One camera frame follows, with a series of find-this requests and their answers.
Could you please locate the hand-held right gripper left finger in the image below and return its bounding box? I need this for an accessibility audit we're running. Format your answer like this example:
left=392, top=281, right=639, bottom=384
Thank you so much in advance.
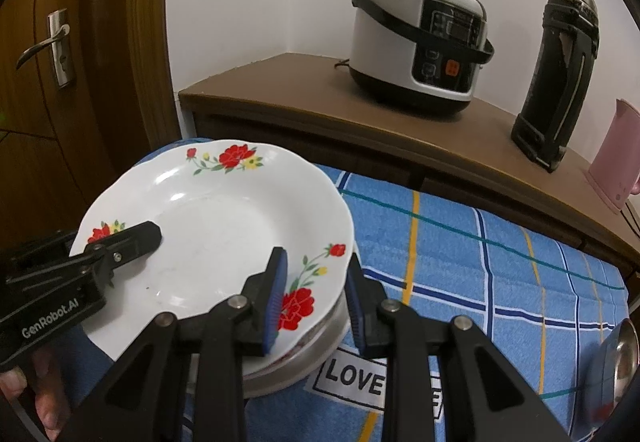
left=55, top=246, right=289, bottom=442

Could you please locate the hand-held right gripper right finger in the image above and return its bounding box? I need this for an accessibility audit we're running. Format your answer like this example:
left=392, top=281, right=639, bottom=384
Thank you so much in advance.
left=345, top=252, right=573, bottom=442

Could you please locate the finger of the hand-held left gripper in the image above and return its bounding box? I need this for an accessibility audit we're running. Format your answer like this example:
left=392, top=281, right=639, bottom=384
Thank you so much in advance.
left=84, top=221, right=164, bottom=287
left=5, top=231, right=77, bottom=280

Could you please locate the plain grey plate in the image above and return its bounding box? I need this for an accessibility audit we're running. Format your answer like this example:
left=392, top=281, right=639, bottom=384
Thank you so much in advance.
left=242, top=317, right=351, bottom=399

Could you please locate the white red flower plate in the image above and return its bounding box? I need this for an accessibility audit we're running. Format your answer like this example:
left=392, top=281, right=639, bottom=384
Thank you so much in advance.
left=69, top=138, right=355, bottom=375

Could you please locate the stainless steel bowl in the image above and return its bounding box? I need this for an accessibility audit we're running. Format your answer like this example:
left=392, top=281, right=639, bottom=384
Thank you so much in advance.
left=582, top=319, right=640, bottom=428

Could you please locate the person's left hand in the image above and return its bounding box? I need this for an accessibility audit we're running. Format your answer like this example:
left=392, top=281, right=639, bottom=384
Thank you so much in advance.
left=0, top=347, right=71, bottom=433

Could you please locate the wooden door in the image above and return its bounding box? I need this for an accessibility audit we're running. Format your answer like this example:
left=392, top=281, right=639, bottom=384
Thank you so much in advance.
left=0, top=0, right=173, bottom=273

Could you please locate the blue plaid tablecloth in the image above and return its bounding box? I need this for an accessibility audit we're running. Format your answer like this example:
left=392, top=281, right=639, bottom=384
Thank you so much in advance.
left=65, top=137, right=632, bottom=442

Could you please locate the wooden sideboard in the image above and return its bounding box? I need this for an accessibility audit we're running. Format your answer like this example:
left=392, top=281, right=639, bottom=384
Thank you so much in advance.
left=178, top=52, right=640, bottom=273

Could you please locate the white black rice cooker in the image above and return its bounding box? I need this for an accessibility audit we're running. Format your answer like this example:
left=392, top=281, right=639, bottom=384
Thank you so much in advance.
left=348, top=0, right=496, bottom=115

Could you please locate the black thermos flask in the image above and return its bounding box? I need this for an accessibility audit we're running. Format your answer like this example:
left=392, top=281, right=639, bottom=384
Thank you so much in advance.
left=510, top=0, right=600, bottom=173

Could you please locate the pink electric kettle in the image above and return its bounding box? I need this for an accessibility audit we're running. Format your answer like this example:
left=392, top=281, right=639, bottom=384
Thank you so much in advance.
left=586, top=98, right=640, bottom=213

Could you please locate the metal door handle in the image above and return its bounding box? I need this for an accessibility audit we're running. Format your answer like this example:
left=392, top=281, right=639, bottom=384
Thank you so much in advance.
left=16, top=9, right=76, bottom=89

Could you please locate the black kettle cable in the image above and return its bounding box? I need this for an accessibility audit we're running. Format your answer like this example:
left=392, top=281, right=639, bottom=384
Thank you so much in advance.
left=620, top=202, right=640, bottom=243

